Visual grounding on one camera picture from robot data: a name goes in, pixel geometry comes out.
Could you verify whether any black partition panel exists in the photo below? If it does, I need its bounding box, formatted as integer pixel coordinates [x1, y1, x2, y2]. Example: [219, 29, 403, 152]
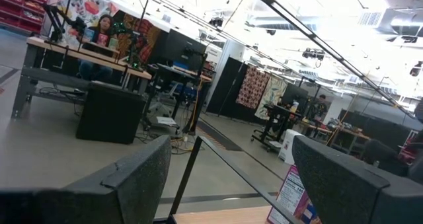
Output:
[338, 108, 423, 152]
[206, 57, 247, 119]

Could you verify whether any black monitor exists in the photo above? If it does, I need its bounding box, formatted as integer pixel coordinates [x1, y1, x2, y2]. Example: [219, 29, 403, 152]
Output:
[150, 28, 208, 71]

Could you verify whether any leaf pattern curtain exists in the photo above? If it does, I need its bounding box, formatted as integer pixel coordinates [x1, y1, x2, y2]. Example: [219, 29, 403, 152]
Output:
[254, 75, 288, 121]

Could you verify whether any black overhead frame beam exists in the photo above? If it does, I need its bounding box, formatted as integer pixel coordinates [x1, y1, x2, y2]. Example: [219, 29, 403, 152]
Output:
[243, 0, 416, 119]

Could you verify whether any white column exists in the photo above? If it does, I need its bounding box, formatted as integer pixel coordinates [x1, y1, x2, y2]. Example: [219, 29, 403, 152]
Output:
[206, 38, 247, 86]

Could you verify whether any orange patterned curtain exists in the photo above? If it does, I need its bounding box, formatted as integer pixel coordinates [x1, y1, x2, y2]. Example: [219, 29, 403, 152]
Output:
[114, 14, 163, 66]

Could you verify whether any wooden background table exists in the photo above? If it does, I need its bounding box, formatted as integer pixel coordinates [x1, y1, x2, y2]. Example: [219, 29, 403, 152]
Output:
[297, 120, 371, 155]

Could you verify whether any purple Raisin Bran cereal box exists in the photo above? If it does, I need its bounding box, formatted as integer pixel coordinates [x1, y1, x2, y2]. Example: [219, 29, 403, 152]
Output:
[266, 164, 322, 224]

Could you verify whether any black chair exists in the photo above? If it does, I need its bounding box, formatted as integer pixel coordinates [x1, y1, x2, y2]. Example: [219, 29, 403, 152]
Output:
[362, 138, 412, 178]

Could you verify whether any wooden table with grey legs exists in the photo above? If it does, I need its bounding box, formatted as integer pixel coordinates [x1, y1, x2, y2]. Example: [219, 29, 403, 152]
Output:
[11, 35, 153, 119]

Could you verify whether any red shelving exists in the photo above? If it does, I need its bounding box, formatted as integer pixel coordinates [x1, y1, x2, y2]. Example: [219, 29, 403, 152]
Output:
[0, 0, 50, 36]

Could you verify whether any black cart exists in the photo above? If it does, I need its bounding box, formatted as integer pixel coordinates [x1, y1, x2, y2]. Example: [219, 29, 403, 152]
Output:
[250, 103, 303, 152]

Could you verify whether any white ceiling vent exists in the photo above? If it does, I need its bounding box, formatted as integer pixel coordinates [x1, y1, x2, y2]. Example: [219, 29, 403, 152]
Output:
[358, 11, 384, 27]

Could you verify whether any white sign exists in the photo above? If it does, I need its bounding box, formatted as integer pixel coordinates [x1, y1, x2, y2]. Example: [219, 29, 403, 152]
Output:
[277, 128, 303, 165]

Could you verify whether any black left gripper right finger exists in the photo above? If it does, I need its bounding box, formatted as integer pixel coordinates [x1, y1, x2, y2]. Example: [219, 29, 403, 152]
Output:
[292, 135, 423, 224]

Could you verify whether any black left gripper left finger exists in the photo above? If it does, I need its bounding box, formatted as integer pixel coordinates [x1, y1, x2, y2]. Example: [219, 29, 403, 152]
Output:
[0, 135, 172, 224]

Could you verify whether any person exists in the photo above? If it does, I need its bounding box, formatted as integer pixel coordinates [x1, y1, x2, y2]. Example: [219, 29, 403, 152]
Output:
[309, 94, 328, 122]
[78, 14, 115, 83]

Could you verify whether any colourful floral curtain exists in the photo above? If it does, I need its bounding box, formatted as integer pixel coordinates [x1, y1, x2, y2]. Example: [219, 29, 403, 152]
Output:
[58, 0, 120, 50]

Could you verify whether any brown floral curtain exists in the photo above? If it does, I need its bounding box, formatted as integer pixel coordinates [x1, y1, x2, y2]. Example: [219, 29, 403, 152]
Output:
[235, 66, 271, 110]

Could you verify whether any black box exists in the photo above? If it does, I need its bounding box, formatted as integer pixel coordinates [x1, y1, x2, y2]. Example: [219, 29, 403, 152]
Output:
[75, 81, 147, 145]

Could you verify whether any wooden shelf with black frame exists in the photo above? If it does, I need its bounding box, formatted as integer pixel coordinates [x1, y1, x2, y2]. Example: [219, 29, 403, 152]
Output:
[167, 135, 298, 224]

